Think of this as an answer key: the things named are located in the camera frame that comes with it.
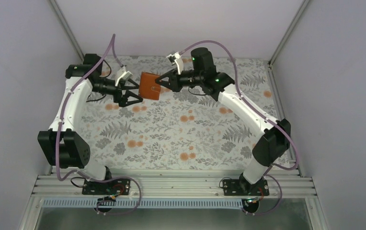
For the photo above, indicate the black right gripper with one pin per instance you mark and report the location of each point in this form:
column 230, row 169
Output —
column 176, row 80

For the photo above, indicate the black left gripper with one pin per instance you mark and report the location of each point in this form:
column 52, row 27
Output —
column 121, row 93

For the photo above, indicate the brown leather card holder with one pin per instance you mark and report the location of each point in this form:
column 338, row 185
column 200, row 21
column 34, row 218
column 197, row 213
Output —
column 148, row 88

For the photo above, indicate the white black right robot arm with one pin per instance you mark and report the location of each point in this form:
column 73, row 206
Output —
column 272, row 134

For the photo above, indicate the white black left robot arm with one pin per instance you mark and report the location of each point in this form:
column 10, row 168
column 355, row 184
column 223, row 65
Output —
column 61, row 144

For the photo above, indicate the floral patterned table mat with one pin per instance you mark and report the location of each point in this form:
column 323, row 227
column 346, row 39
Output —
column 179, row 131

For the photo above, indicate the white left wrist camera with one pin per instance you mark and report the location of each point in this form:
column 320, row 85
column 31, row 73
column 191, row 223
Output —
column 123, row 74

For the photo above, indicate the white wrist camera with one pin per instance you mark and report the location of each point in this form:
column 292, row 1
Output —
column 176, row 59
column 123, row 74

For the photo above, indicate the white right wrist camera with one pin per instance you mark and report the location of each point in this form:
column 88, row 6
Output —
column 176, row 59

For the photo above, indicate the aluminium rail frame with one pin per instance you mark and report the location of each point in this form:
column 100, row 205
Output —
column 183, row 184

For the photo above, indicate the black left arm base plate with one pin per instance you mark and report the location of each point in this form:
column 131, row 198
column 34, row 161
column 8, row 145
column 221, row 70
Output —
column 115, row 187

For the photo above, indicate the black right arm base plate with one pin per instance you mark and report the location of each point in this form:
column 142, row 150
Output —
column 234, row 187

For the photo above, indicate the grey slotted cable duct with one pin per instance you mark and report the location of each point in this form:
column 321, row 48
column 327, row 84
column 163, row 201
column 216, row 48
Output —
column 144, row 203

